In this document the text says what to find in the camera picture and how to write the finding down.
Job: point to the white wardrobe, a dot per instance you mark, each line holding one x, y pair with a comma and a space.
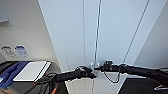
150, 40

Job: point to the white bin lid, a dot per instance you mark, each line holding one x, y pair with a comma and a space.
31, 71

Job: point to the white wall board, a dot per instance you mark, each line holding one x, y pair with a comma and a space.
2, 15

